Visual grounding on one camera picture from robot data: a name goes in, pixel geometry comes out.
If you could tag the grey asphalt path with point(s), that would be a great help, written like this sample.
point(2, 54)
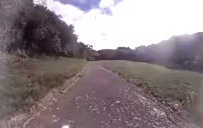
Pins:
point(99, 90)

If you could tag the pale stone kerb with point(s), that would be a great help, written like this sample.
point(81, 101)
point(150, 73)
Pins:
point(67, 87)

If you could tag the grass field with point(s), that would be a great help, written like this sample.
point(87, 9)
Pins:
point(32, 75)
point(155, 75)

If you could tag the wood of dark trees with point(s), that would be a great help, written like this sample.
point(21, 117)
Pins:
point(39, 31)

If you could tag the robot's own part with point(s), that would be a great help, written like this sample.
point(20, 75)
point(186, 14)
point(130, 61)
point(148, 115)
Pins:
point(65, 126)

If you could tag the wooded hillside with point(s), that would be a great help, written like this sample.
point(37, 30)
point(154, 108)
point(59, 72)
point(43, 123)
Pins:
point(175, 50)

